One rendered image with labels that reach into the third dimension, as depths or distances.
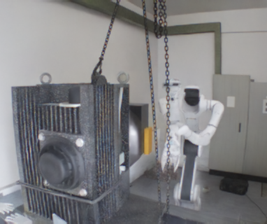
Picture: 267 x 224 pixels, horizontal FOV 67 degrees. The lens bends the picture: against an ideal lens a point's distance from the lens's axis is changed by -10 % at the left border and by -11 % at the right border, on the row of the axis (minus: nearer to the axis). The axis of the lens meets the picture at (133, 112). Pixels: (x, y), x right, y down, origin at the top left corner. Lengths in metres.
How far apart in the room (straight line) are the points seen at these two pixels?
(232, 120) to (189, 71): 1.18
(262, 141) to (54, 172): 3.31
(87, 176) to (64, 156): 0.13
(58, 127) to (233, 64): 3.36
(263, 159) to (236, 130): 0.66
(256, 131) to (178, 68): 1.76
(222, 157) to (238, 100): 1.00
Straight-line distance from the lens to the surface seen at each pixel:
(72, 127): 0.98
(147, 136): 1.34
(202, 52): 4.10
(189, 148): 2.06
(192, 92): 1.90
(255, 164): 3.93
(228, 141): 3.86
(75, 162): 0.96
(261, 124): 3.77
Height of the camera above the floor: 1.62
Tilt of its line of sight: 8 degrees down
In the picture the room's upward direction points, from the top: straight up
